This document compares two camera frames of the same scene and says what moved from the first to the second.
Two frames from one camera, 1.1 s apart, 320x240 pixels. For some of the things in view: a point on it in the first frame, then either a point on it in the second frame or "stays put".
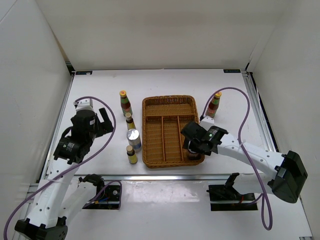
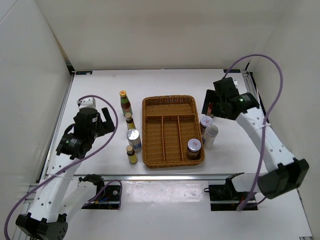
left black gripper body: x=101 y=128 stays put
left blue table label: x=83 y=72 stays put
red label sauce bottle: x=212 y=108 stays put
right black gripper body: x=195 y=148 → x=218 y=111
